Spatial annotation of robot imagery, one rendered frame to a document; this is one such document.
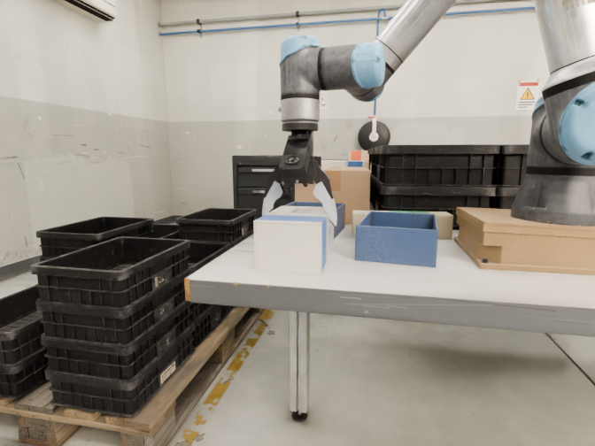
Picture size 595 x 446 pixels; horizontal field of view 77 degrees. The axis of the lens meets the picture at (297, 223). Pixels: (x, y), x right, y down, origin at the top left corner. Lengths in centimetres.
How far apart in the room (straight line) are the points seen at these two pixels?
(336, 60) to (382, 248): 35
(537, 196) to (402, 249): 27
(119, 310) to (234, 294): 58
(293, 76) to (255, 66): 416
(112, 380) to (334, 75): 102
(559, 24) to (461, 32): 410
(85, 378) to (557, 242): 123
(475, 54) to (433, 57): 43
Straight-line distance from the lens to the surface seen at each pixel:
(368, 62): 70
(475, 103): 469
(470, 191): 109
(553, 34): 72
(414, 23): 84
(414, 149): 105
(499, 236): 75
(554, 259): 79
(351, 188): 110
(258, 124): 478
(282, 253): 66
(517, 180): 114
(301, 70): 73
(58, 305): 128
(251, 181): 266
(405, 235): 72
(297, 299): 60
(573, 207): 80
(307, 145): 69
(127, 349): 120
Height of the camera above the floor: 90
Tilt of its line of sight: 10 degrees down
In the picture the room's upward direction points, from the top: straight up
